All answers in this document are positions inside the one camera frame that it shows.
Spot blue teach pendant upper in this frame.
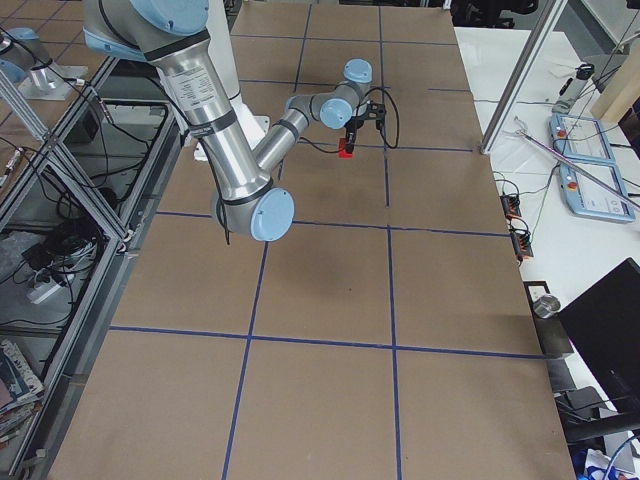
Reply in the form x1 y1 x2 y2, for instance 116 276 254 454
549 113 615 163

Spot small metal cup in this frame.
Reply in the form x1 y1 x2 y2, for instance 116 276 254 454
532 294 561 319

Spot aluminium frame post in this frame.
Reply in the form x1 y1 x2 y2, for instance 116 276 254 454
480 0 568 155

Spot blue teach pendant lower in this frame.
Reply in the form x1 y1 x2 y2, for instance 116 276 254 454
559 161 636 223

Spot reacher grabber stick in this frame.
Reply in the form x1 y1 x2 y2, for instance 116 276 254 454
514 117 639 211

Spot grey handheld scanner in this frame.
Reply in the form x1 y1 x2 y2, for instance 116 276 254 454
552 63 595 114

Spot stack of magazines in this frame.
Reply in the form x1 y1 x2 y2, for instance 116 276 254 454
1 338 45 447

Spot black monitor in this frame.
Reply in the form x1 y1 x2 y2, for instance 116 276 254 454
559 258 639 412

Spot red block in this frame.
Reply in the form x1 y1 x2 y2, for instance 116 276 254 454
338 137 354 159

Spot brown paper table cover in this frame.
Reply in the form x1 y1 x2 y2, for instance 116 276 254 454
49 2 573 479

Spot blue teach pendant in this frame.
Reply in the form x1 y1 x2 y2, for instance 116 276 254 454
559 161 636 223
549 113 615 163

